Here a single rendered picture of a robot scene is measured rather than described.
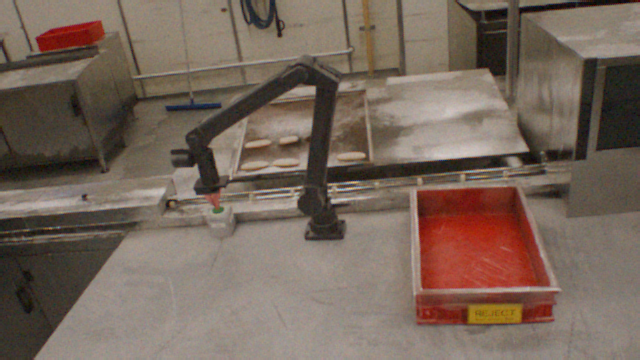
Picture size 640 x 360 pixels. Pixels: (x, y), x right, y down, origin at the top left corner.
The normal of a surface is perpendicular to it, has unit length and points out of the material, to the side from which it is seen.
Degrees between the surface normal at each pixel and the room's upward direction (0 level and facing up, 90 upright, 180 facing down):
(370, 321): 0
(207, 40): 90
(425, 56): 90
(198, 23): 90
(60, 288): 90
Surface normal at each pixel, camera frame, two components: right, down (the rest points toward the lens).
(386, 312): -0.13, -0.87
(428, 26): -0.04, 0.49
